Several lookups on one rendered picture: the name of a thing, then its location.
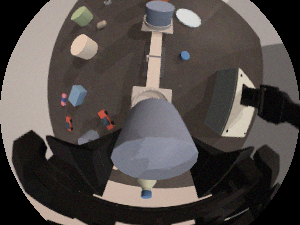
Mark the white round dish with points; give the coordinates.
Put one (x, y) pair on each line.
(187, 17)

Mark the green cylinder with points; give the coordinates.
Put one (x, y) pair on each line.
(82, 16)

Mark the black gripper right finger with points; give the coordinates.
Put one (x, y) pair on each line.
(213, 164)

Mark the blue cube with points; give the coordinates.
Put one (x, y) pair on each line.
(77, 95)

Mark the small blue disc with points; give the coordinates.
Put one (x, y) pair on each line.
(184, 55)

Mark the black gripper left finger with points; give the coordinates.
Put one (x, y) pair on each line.
(92, 160)

